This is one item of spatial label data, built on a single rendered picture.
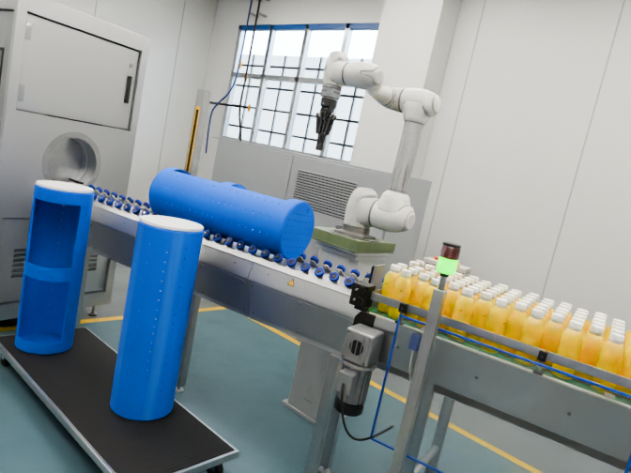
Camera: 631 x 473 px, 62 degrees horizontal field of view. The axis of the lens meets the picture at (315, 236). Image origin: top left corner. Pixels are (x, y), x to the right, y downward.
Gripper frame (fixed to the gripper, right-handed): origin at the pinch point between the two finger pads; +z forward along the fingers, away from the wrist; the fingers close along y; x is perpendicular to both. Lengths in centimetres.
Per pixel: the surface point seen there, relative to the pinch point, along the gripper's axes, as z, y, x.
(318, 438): 127, 40, 2
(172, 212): 50, -60, -39
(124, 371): 116, -18, -66
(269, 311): 81, 4, -12
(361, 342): 69, 68, -16
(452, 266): 33, 93, -10
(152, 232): 52, -15, -66
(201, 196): 37, -42, -33
